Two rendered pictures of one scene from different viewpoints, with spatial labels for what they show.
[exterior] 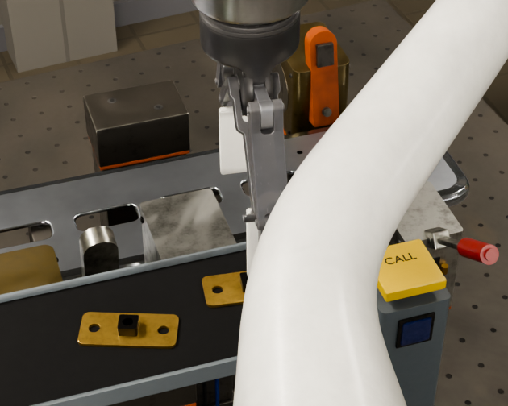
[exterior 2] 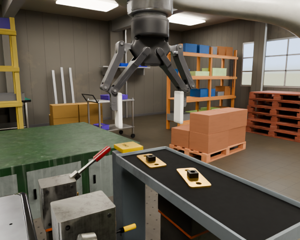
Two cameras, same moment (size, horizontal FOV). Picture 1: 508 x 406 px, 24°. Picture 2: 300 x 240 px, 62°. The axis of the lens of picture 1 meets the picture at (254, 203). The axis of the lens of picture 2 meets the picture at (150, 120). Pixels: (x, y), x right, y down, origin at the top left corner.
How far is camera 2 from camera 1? 115 cm
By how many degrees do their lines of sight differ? 93
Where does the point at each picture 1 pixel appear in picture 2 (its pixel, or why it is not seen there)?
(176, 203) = (62, 210)
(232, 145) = (120, 112)
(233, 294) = (157, 161)
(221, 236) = (92, 195)
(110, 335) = (200, 179)
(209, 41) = (165, 26)
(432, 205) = (54, 178)
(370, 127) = not seen: outside the picture
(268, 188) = (188, 74)
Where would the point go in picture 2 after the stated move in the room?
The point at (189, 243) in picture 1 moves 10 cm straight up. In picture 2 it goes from (98, 202) to (96, 150)
